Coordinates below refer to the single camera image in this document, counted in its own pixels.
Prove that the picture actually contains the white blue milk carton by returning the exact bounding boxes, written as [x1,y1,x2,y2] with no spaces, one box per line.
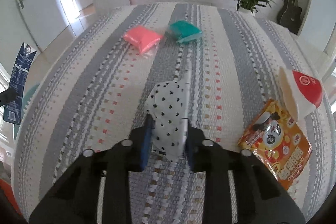
[3,43,37,125]

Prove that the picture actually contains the orange panda snack bag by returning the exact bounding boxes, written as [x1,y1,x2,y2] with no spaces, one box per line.
[238,99,312,190]

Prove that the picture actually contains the red white paper cup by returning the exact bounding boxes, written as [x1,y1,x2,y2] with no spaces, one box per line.
[278,67,323,121]

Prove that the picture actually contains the heart patterned white wrapper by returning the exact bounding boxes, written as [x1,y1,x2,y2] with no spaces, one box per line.
[145,69,191,162]

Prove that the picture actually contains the orange floor mat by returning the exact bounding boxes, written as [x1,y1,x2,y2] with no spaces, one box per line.
[0,179,22,216]

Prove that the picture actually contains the striped woven table cloth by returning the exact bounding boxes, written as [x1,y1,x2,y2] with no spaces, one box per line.
[12,2,318,223]

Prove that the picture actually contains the pink foam block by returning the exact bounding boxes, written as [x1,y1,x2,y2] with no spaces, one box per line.
[123,26,163,55]

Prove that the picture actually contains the teal foam block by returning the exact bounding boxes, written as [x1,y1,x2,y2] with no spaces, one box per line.
[167,20,203,44]

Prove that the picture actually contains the black acoustic guitar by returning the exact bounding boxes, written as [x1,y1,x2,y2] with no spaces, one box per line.
[277,0,302,35]

